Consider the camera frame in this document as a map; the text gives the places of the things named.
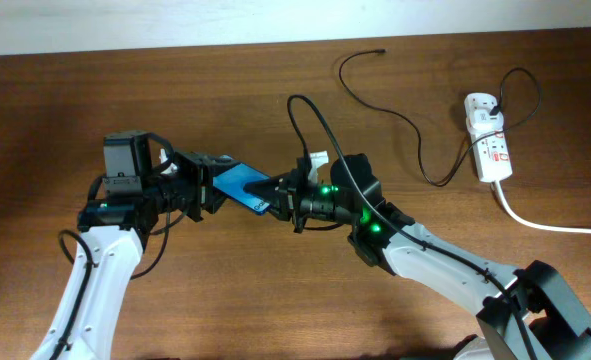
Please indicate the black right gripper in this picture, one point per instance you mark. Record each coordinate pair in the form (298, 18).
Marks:
(290, 196)

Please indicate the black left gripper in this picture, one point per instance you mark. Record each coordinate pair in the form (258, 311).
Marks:
(202, 167)

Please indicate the blue Samsung Galaxy smartphone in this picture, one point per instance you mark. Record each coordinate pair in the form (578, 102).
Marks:
(232, 183)

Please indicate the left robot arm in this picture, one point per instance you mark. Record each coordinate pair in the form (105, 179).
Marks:
(144, 178)

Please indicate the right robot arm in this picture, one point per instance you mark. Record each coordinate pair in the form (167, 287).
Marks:
(529, 313)

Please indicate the white USB charger adapter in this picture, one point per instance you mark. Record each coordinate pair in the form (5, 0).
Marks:
(481, 121)

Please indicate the white power strip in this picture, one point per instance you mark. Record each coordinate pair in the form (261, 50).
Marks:
(490, 150)

